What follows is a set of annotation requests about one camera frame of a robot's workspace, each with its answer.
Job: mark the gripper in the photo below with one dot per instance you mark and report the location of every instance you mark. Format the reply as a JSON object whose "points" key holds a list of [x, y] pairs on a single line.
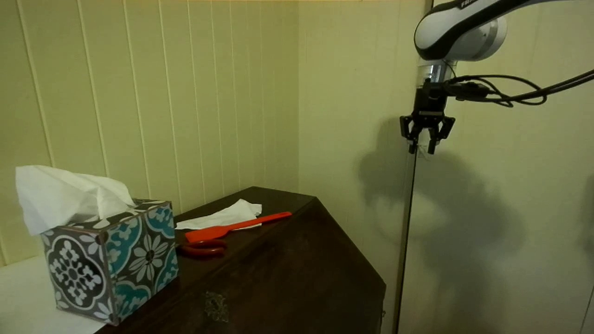
{"points": [[429, 102]]}

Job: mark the dark wooden cabinet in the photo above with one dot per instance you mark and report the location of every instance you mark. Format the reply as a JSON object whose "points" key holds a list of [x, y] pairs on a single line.
{"points": [[278, 278]]}

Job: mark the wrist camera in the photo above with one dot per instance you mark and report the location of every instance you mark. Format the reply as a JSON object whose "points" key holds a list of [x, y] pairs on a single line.
{"points": [[471, 91]]}

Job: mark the white door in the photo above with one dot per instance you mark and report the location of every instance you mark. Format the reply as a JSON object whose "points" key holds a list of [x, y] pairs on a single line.
{"points": [[501, 208]]}

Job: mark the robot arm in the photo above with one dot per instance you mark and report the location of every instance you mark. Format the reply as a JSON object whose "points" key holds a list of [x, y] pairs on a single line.
{"points": [[457, 28]]}

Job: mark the white tissue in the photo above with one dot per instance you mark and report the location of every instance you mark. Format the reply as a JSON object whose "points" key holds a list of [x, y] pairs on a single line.
{"points": [[225, 215], [60, 195]]}

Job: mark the floral patterned tissue box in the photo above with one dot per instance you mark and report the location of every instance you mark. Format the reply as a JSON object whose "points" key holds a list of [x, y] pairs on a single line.
{"points": [[111, 264]]}

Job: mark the red spatula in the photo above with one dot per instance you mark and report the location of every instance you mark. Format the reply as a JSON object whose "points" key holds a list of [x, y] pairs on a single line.
{"points": [[222, 230]]}

